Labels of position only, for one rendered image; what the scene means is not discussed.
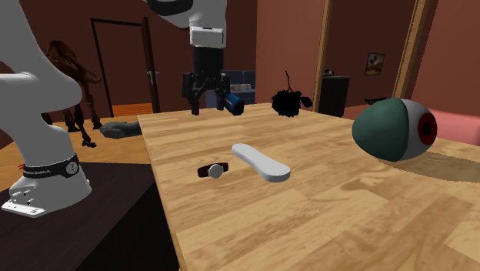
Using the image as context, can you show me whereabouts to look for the wooden doorway frame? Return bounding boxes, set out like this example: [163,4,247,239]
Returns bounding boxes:
[311,0,431,113]

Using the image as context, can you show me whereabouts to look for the blue cylinder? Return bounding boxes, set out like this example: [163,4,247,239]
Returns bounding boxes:
[224,92,246,117]

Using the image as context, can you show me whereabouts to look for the brown strap wristwatch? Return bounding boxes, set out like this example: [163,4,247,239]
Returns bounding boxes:
[197,162,230,179]

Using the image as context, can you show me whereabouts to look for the dark framed door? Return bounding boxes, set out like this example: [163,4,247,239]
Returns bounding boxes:
[90,16,162,119]

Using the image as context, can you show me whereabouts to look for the black bunch of grapes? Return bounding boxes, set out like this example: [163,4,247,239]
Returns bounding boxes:
[270,69,314,118]

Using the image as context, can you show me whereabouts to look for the framed wall picture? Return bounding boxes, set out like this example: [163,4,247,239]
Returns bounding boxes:
[364,52,385,76]

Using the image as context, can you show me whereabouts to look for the wooden table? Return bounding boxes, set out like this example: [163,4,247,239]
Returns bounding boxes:
[136,102,480,271]

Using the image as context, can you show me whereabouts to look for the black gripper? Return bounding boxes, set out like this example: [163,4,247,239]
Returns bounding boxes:
[182,46,231,116]

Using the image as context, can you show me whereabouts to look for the brown horse figure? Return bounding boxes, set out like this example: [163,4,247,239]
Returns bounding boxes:
[40,40,103,149]

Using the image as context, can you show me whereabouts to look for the green egg-shaped figure red ring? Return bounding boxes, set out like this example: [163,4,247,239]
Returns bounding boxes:
[351,97,439,162]

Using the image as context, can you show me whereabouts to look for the dark robot stand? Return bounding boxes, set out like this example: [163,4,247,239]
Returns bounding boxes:
[0,161,180,271]

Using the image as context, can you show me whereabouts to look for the white flat oblong remote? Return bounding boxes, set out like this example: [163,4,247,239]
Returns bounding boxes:
[231,142,292,184]

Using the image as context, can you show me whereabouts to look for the pink sofa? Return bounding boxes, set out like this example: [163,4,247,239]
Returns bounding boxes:
[427,108,480,147]

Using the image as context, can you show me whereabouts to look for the dark cabinet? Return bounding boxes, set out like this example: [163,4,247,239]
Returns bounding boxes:
[318,69,351,119]

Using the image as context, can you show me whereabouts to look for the grey lump on floor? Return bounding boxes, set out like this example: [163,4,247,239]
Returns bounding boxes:
[98,120,143,140]

